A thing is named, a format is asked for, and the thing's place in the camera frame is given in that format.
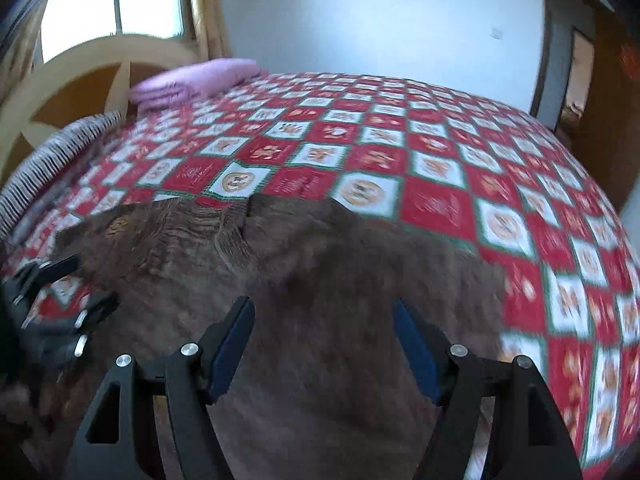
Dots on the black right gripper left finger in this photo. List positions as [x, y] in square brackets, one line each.
[118, 439]

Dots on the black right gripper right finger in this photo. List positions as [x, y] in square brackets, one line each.
[528, 438]

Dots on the brown striped knit sweater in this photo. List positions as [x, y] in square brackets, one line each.
[323, 390]

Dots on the striped pillow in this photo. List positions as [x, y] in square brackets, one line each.
[36, 173]

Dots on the red checkered cartoon bedspread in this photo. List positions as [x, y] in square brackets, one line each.
[476, 172]

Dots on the cream wooden headboard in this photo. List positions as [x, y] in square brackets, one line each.
[92, 78]

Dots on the folded pink blanket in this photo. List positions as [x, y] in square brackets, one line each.
[185, 84]

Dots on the brown wooden door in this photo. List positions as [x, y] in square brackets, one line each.
[607, 139]

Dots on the yellow curtain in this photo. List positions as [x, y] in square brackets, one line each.
[210, 29]

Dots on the window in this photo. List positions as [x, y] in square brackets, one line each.
[69, 23]

